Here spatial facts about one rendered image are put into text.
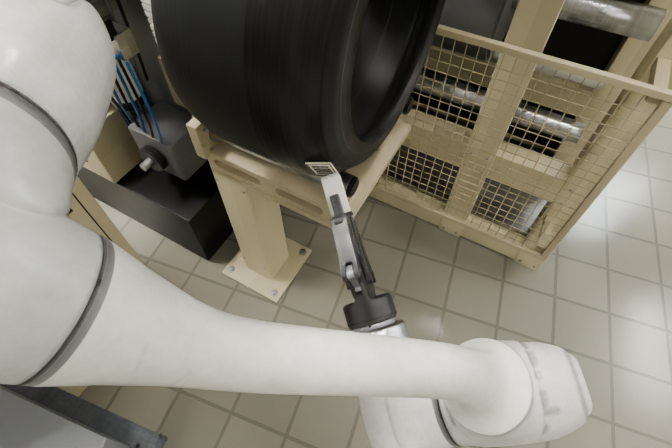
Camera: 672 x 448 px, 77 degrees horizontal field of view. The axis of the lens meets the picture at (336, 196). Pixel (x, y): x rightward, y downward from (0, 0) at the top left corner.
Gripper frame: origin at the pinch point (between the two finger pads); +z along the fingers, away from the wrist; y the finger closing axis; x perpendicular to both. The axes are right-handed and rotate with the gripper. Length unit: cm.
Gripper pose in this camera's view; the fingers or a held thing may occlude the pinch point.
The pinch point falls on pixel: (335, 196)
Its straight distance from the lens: 66.8
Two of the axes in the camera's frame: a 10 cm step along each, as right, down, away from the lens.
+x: 9.3, -3.2, -1.8
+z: -2.7, -9.3, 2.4
